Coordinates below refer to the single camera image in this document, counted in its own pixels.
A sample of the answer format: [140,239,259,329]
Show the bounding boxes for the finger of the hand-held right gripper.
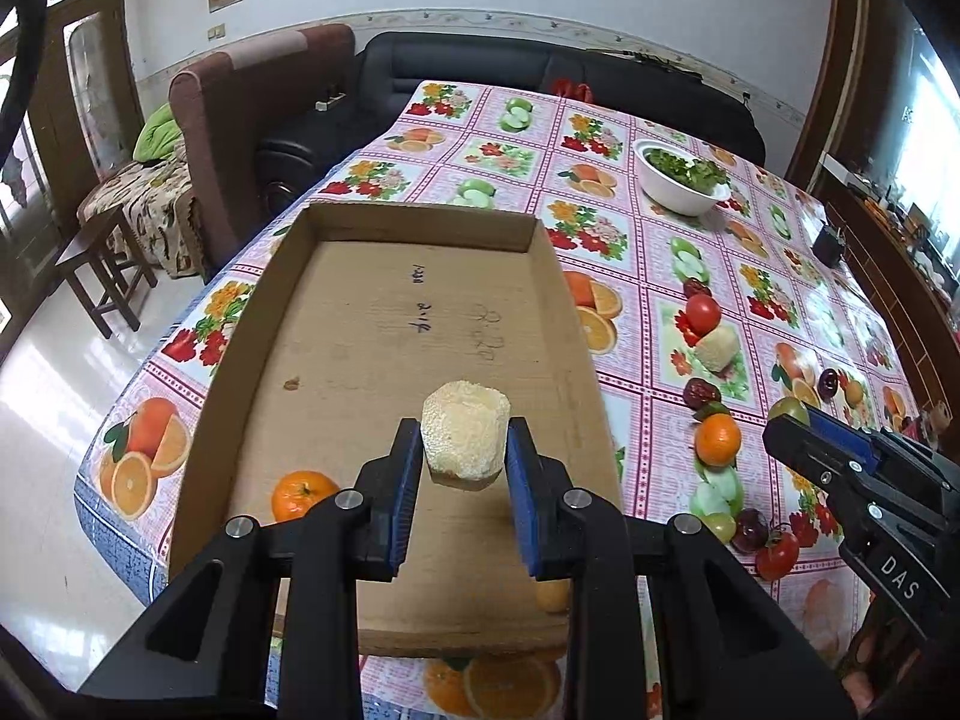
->
[804,403,890,466]
[762,414,875,511]

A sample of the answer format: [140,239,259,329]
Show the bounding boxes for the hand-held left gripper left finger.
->
[79,418,425,720]

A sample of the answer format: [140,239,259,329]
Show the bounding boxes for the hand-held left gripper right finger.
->
[504,416,856,720]

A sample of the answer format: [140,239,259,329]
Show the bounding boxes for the pale corn cob piece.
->
[420,381,512,494]
[694,324,740,374]

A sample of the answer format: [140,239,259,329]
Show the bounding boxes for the orange mandarin with leaf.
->
[694,405,743,467]

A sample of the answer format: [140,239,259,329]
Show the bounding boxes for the red tomato with leaf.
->
[756,529,802,581]

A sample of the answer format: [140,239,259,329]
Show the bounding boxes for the shallow cardboard box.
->
[166,199,623,661]

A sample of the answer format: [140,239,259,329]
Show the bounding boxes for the person's right hand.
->
[841,600,910,720]

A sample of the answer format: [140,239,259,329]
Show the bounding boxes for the wooden cabinet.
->
[810,157,960,421]

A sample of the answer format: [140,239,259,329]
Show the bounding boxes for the small black box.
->
[812,221,848,267]

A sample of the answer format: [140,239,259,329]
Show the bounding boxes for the white bowl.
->
[632,137,732,217]

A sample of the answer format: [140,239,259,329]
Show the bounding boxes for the green leafy vegetables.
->
[645,148,730,192]

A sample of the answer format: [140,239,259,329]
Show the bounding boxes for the fruit printed tablecloth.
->
[73,79,938,720]

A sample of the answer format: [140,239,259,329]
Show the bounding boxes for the bright window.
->
[892,15,960,241]

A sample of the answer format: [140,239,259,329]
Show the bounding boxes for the dark wooden stool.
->
[54,202,160,338]

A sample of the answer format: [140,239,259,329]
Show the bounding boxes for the floral blanket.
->
[77,150,207,278]

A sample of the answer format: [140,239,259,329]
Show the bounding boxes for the brown armchair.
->
[169,22,357,278]

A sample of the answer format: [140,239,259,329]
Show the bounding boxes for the black leather sofa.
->
[259,31,766,215]

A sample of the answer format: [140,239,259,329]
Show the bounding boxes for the green cushion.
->
[133,103,185,163]

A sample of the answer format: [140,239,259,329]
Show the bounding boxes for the wooden glass door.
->
[0,0,147,226]

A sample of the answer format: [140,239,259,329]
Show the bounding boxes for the black cable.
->
[0,0,57,166]

